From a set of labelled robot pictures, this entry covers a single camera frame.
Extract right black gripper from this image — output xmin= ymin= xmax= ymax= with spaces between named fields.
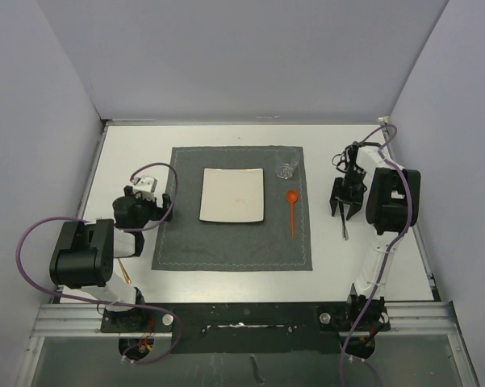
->
xmin=331 ymin=166 xmax=366 ymax=218

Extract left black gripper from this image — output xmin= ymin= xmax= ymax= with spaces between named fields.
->
xmin=125 ymin=185 xmax=173 ymax=231

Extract silver table knife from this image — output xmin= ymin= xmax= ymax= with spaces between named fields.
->
xmin=338 ymin=201 xmax=349 ymax=241

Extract dark grey cloth placemat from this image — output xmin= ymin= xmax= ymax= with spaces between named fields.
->
xmin=152 ymin=146 xmax=312 ymax=272

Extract orange plastic spoon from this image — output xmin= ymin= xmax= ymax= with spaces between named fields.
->
xmin=286 ymin=189 xmax=299 ymax=238

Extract white square plate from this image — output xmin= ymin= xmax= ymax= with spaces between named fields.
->
xmin=199 ymin=168 xmax=265 ymax=223

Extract clear plastic cup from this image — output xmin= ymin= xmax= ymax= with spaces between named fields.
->
xmin=275 ymin=147 xmax=300 ymax=180

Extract gold fork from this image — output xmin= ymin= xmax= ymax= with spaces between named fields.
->
xmin=117 ymin=258 xmax=132 ymax=284

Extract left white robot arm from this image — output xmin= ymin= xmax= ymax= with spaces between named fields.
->
xmin=49 ymin=185 xmax=174 ymax=331

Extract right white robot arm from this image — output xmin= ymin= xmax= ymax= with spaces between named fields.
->
xmin=329 ymin=142 xmax=421 ymax=300

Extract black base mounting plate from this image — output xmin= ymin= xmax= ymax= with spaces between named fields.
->
xmin=100 ymin=302 xmax=391 ymax=360

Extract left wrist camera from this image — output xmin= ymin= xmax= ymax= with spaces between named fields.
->
xmin=132 ymin=175 xmax=157 ymax=202

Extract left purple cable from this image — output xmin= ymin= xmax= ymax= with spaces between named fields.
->
xmin=15 ymin=162 xmax=185 ymax=366

